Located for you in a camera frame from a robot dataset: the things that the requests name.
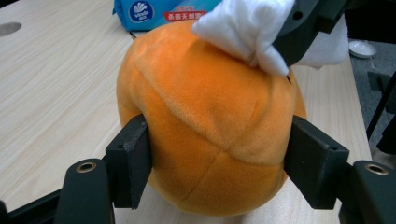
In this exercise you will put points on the blue wet wipe pack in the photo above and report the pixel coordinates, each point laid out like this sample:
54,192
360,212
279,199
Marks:
162,12

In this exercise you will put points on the black metal stand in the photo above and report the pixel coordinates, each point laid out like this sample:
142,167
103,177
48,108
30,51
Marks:
381,105

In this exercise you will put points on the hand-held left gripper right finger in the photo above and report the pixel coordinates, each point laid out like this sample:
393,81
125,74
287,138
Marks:
317,165

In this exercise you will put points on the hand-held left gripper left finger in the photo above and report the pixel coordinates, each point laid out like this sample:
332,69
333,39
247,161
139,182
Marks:
130,161

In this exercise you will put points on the orange plush toy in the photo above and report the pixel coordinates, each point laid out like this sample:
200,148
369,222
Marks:
211,124

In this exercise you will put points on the white round dish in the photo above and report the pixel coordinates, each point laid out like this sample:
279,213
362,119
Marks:
362,49

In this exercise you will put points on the white wet wipe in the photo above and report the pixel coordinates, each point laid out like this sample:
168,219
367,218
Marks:
243,28

